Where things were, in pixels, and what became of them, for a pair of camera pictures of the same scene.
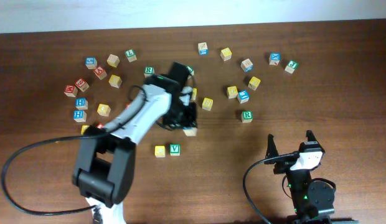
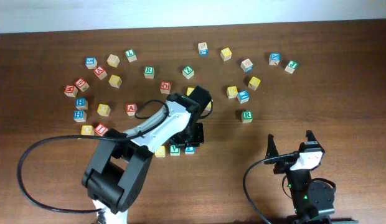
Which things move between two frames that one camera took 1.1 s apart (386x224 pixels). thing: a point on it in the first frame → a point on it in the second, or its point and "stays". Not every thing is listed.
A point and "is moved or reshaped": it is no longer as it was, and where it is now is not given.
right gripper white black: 286,159 stays
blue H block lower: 80,116 stays
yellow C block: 160,151 stays
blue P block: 190,131 is moved or reshaped
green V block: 174,149 stays
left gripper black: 183,116 → 189,137
